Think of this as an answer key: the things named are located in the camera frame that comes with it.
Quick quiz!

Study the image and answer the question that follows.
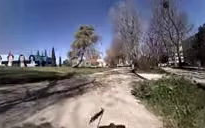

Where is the pine tree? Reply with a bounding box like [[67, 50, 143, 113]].
[[68, 24, 103, 69]]

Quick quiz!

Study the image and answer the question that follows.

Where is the pale dirt path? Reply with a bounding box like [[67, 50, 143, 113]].
[[0, 66, 164, 128]]

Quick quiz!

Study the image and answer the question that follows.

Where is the row of bare trees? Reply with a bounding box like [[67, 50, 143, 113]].
[[104, 0, 196, 69]]

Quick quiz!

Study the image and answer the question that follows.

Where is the cypress tree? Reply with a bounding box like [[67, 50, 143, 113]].
[[50, 46, 57, 67]]

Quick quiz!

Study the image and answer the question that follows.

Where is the robot's own part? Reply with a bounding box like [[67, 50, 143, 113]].
[[88, 107, 105, 128]]

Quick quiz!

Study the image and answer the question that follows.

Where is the row of distant buildings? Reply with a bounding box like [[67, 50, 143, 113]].
[[0, 53, 54, 68]]

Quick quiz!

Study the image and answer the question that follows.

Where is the flat grass field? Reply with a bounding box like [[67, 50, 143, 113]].
[[0, 65, 108, 88]]

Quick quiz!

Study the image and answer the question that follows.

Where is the rough grass patch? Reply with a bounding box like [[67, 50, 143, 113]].
[[131, 74, 205, 128]]

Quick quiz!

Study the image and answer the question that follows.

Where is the dark building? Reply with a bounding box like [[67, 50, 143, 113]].
[[181, 23, 205, 68]]

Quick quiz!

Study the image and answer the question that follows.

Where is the pale paved side path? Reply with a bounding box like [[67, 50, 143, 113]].
[[136, 66, 205, 86]]

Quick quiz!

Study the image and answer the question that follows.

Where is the dark green tree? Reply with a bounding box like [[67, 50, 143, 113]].
[[192, 22, 205, 68]]

